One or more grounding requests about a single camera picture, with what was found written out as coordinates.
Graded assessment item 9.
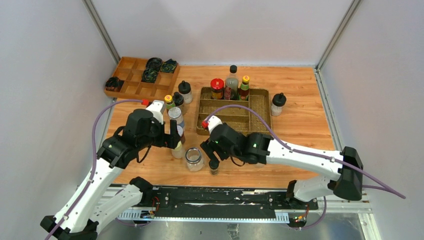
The green black coiled cable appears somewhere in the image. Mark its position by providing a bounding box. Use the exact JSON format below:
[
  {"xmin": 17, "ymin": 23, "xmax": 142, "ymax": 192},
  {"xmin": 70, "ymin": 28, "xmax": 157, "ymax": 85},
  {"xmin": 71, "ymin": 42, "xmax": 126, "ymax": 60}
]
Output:
[{"xmin": 160, "ymin": 58, "xmax": 178, "ymax": 74}]

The woven divided basket tray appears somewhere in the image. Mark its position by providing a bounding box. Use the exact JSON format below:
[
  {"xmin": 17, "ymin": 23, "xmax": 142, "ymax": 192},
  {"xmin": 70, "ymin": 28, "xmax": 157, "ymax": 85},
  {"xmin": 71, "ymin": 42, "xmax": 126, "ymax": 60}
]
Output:
[{"xmin": 195, "ymin": 87, "xmax": 272, "ymax": 136}]

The small black cap spice jar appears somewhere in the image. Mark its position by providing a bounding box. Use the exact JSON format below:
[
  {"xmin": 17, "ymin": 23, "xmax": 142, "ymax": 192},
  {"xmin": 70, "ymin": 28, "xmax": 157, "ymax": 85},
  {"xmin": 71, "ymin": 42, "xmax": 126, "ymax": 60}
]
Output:
[{"xmin": 209, "ymin": 167, "xmax": 219, "ymax": 176}]

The black cap shaker bottle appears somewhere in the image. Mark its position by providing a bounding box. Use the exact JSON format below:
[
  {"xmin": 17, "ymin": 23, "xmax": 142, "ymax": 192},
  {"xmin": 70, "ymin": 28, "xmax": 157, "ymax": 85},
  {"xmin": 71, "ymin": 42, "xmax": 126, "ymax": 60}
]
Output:
[{"xmin": 178, "ymin": 80, "xmax": 193, "ymax": 104}]

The tall black cap oil bottle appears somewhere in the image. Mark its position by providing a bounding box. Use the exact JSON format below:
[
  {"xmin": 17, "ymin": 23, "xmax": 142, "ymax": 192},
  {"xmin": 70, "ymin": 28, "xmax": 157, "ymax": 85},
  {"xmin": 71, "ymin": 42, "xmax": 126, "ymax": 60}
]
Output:
[{"xmin": 223, "ymin": 65, "xmax": 239, "ymax": 100}]

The black coiled cable outside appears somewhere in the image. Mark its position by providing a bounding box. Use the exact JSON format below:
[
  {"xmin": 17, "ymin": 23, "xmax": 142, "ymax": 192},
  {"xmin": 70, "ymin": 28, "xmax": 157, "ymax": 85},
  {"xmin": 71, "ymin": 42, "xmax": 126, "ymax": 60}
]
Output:
[{"xmin": 104, "ymin": 76, "xmax": 125, "ymax": 92}]

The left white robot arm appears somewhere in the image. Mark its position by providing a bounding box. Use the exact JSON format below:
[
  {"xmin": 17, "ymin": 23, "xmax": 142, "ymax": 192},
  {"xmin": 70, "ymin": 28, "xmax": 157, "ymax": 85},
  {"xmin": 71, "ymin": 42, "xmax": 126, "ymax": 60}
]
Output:
[{"xmin": 40, "ymin": 106, "xmax": 181, "ymax": 240}]

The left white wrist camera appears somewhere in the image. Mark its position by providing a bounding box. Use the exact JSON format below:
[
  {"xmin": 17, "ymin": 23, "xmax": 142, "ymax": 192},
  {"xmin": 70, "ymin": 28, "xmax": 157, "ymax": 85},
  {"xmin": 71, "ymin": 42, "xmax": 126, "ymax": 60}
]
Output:
[{"xmin": 146, "ymin": 100, "xmax": 166, "ymax": 125}]

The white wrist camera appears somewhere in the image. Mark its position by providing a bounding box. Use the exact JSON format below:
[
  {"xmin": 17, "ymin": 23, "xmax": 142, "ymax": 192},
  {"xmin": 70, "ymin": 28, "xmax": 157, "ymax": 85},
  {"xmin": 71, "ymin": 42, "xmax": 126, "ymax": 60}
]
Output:
[
  {"xmin": 206, "ymin": 115, "xmax": 223, "ymax": 134},
  {"xmin": 146, "ymin": 100, "xmax": 166, "ymax": 125}
]

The yellow cap green bottle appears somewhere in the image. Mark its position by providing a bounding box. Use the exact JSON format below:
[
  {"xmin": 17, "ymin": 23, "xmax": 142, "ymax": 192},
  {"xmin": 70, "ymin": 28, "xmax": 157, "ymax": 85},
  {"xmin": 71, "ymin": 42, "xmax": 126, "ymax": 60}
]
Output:
[{"xmin": 164, "ymin": 94, "xmax": 176, "ymax": 111}]

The small black cap bottle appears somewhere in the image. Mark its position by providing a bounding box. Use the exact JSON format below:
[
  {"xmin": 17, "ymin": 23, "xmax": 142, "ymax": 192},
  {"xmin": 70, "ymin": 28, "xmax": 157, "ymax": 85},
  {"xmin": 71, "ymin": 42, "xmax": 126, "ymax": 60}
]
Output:
[{"xmin": 172, "ymin": 91, "xmax": 187, "ymax": 115}]

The coiled cable in organizer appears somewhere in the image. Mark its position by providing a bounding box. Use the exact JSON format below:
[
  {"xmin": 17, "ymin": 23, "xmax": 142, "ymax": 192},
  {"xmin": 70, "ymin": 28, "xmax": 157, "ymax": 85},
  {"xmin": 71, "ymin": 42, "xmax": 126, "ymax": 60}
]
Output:
[{"xmin": 145, "ymin": 57, "xmax": 164, "ymax": 71}]

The black cap shaker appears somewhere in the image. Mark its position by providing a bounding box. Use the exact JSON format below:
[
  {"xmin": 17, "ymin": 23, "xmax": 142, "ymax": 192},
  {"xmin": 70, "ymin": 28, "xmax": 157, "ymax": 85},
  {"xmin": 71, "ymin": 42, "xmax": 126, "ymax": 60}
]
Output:
[{"xmin": 270, "ymin": 92, "xmax": 287, "ymax": 117}]

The open glass jar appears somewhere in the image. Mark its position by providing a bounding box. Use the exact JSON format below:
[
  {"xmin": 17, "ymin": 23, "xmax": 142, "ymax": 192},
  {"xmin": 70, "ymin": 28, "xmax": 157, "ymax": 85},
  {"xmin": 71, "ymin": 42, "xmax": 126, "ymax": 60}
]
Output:
[{"xmin": 184, "ymin": 147, "xmax": 205, "ymax": 172}]

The silver lid salt jar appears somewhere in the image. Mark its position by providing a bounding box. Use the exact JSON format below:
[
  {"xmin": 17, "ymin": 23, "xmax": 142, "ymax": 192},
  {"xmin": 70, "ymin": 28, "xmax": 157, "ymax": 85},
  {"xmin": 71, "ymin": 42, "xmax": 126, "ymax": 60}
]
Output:
[{"xmin": 168, "ymin": 107, "xmax": 185, "ymax": 129}]

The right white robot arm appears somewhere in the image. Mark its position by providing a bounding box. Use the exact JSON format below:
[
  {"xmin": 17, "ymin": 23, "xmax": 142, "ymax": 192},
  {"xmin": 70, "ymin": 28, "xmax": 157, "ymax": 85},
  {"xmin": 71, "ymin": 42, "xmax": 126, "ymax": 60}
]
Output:
[{"xmin": 201, "ymin": 122, "xmax": 364, "ymax": 209}]

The red cap sauce bottle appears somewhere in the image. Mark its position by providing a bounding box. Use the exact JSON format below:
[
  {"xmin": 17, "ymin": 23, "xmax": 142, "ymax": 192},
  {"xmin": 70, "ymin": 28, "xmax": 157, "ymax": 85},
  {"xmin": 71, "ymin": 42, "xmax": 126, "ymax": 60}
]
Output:
[{"xmin": 210, "ymin": 78, "xmax": 225, "ymax": 100}]

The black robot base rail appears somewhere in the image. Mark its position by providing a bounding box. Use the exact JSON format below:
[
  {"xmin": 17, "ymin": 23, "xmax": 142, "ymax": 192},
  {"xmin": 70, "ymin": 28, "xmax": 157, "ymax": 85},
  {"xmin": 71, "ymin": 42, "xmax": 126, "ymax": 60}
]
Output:
[{"xmin": 117, "ymin": 186, "xmax": 319, "ymax": 227}]

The yellow cap chili sauce bottle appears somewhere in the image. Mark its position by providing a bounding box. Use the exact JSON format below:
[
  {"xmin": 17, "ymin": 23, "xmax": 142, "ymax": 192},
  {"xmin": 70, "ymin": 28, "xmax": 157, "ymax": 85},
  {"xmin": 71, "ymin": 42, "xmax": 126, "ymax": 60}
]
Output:
[{"xmin": 238, "ymin": 75, "xmax": 250, "ymax": 101}]

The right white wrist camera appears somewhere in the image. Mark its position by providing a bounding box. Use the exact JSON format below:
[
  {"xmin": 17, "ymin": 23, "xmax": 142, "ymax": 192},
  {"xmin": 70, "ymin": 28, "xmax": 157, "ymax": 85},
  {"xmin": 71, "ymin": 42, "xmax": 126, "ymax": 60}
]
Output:
[{"xmin": 206, "ymin": 115, "xmax": 223, "ymax": 134}]

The pale green cap shaker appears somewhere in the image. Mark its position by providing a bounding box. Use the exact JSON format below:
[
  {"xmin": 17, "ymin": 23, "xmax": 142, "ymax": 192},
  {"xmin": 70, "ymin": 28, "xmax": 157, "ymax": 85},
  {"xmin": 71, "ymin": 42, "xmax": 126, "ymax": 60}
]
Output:
[{"xmin": 171, "ymin": 141, "xmax": 186, "ymax": 159}]

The wooden compartment organizer box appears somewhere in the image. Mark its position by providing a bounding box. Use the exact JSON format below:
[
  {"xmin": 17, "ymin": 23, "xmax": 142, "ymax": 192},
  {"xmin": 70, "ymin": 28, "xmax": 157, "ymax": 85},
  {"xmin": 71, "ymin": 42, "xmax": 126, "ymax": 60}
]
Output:
[{"xmin": 104, "ymin": 56, "xmax": 180, "ymax": 101}]

